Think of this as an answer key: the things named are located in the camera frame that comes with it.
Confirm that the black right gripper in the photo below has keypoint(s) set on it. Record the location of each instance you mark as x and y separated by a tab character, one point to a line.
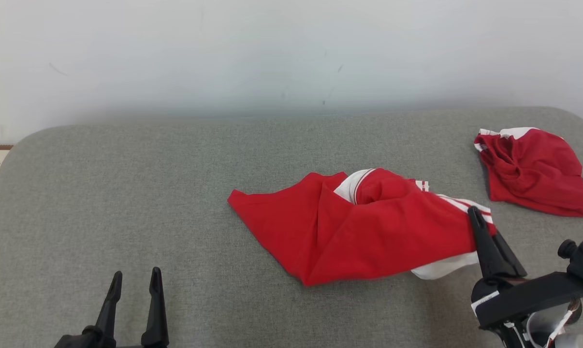
523	297

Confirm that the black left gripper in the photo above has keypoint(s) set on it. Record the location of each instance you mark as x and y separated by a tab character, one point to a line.
76	342

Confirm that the red shirt with white sleeves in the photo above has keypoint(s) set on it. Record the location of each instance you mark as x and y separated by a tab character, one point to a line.
359	232

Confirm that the red shorts with white stripe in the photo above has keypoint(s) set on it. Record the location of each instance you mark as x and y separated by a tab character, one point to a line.
538	169

